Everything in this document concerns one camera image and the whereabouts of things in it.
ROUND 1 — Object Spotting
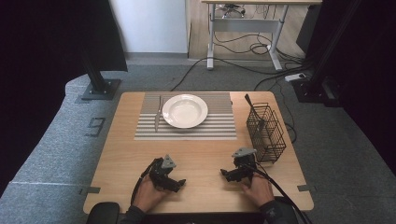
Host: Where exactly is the white plate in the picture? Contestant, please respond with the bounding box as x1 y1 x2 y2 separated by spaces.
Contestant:
162 93 209 130

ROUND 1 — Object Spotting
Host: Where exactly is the black handled utensil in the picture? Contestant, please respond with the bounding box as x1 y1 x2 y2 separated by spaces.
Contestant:
244 93 266 129

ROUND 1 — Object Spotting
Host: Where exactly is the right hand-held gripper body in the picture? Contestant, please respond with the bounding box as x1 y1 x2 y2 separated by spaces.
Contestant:
231 147 258 185

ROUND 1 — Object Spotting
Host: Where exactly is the person's right hand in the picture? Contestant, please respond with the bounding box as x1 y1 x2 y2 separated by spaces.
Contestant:
242 173 276 209

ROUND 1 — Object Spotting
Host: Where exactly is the black wire basket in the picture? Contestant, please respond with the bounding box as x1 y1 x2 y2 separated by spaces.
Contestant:
245 102 287 164

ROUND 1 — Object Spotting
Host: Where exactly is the grey striped placemat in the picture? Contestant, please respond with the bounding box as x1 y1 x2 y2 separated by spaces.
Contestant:
134 91 238 141

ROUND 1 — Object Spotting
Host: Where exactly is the dark curtain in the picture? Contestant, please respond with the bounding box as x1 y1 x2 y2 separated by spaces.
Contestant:
295 0 396 176
0 0 129 197

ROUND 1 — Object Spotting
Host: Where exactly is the black cable bundle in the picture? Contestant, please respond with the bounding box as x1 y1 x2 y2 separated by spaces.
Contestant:
212 29 307 63

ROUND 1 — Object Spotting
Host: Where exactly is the black chair armrest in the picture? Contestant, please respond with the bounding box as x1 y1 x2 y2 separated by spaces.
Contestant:
85 202 121 224

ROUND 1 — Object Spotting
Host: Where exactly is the black metal stand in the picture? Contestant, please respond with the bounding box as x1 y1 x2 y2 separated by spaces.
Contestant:
291 0 363 108
79 46 122 102

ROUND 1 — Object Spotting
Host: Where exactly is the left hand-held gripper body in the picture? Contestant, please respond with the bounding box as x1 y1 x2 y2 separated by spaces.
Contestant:
148 154 177 189

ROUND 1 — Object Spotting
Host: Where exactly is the person's left hand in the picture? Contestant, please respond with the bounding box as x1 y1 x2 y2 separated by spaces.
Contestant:
133 175 172 214

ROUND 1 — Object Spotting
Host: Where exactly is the white power strip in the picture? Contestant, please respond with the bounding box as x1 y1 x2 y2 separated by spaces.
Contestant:
284 72 308 83

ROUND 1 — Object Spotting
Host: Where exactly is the silver knife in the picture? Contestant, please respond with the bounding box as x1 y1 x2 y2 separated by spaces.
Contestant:
154 95 163 133

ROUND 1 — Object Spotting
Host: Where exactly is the white frame desk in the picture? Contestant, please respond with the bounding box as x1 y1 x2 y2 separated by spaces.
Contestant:
200 0 323 72

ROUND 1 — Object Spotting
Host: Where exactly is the long black floor cable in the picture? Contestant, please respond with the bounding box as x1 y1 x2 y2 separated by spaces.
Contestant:
169 56 316 92

